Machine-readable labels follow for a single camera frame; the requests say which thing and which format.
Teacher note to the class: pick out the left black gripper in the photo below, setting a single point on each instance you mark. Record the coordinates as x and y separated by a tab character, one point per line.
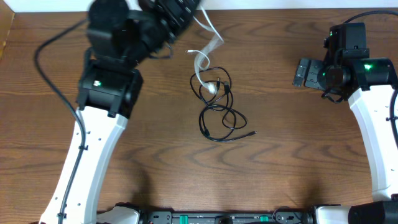
170	17

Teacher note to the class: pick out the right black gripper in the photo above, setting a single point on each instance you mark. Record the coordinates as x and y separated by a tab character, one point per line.
311	79

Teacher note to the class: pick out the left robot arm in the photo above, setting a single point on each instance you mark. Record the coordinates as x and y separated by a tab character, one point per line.
120	38

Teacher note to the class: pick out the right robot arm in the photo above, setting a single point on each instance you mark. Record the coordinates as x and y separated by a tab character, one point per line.
369	85

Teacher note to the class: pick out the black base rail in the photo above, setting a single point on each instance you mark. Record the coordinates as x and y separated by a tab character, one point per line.
282	215

